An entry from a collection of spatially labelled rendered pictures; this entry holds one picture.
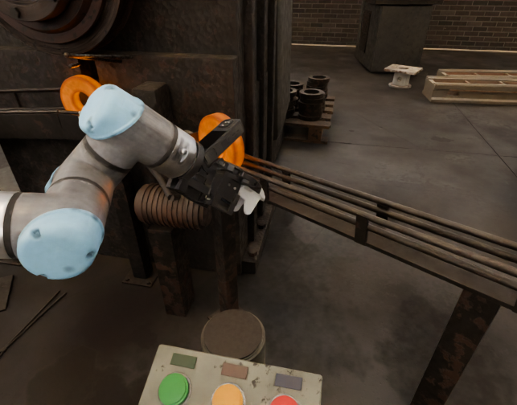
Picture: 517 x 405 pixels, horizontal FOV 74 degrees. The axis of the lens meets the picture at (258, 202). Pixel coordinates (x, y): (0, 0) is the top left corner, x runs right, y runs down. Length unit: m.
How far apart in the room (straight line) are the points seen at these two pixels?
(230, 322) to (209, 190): 0.26
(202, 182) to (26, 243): 0.28
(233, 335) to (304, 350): 0.64
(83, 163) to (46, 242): 0.15
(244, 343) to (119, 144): 0.40
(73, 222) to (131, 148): 0.14
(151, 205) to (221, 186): 0.52
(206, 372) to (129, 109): 0.37
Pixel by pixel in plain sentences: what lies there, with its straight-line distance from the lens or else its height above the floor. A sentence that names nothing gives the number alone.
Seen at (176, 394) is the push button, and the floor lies 0.61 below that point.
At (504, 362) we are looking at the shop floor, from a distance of 1.50.
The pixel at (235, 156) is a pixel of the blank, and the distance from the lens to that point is 0.86.
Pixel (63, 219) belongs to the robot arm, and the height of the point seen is 0.86.
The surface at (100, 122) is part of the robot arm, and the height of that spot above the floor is 0.92.
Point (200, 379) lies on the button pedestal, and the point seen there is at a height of 0.61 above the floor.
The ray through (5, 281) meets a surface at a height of 0.01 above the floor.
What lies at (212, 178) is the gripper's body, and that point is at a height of 0.78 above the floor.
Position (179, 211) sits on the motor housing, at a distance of 1.04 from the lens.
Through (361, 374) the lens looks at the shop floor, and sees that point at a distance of 1.28.
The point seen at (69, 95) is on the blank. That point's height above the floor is 0.76.
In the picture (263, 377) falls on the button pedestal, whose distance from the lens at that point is 0.53.
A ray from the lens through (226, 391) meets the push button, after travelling 0.52.
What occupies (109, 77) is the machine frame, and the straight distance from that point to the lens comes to 1.27.
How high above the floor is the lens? 1.07
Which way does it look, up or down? 33 degrees down
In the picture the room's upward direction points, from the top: straight up
